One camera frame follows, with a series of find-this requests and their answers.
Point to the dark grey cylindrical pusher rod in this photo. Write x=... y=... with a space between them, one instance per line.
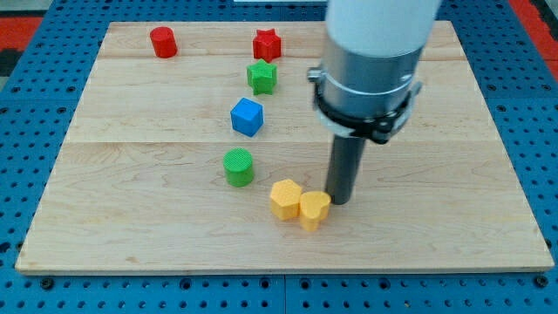
x=345 y=157

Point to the yellow heart block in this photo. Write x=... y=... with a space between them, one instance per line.
x=314 y=208

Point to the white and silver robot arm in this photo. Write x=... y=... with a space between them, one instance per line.
x=364 y=86

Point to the yellow hexagon block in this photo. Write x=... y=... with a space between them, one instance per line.
x=284 y=199

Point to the blue cube block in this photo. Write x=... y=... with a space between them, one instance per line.
x=247 y=117

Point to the green cylinder block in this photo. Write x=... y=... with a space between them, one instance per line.
x=238 y=167

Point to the green star block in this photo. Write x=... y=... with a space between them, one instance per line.
x=262 y=77

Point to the red star block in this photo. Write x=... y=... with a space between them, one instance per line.
x=267 y=45

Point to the light wooden board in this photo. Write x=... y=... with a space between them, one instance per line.
x=139 y=187

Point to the red cylinder block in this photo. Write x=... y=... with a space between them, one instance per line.
x=163 y=42

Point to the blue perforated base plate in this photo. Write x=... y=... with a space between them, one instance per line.
x=42 y=92

